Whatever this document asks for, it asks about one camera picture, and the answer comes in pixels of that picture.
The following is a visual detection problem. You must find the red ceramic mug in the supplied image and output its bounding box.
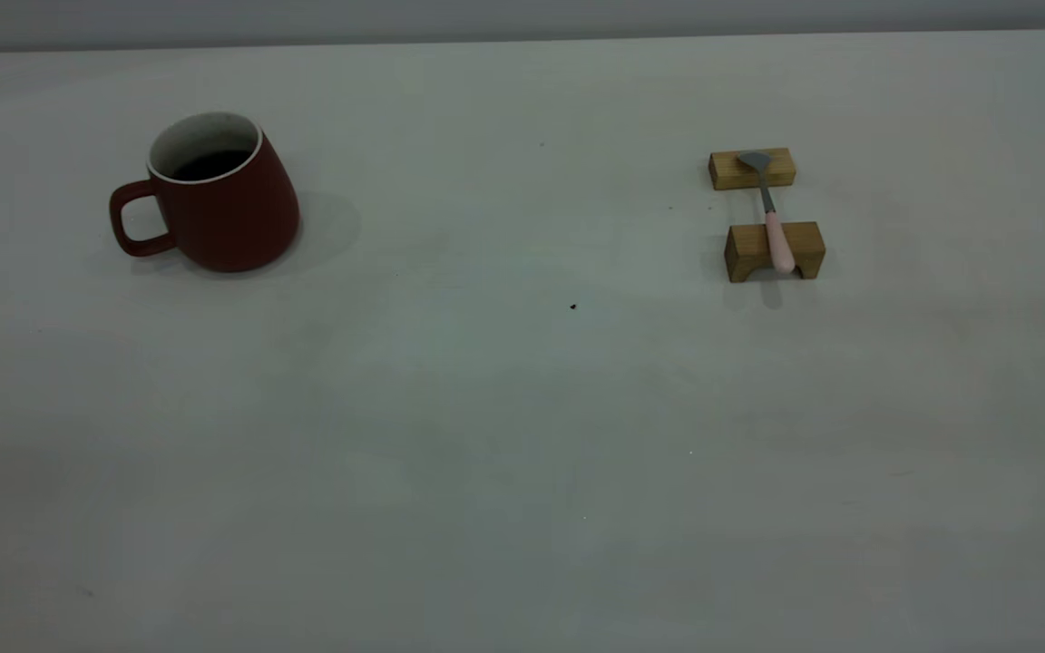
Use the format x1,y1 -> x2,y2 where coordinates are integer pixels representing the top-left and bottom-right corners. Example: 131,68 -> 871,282
109,111 -> 301,274

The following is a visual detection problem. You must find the pink handled metal spoon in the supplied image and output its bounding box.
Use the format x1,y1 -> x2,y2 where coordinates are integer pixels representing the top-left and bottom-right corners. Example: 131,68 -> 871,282
737,151 -> 797,275

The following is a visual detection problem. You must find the flat wooden block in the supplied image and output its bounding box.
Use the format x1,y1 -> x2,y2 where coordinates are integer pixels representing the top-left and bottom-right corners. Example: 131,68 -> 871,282
709,147 -> 797,191

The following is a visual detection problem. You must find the arched wooden block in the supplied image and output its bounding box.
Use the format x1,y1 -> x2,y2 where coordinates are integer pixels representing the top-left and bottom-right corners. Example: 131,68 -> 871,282
725,221 -> 826,283

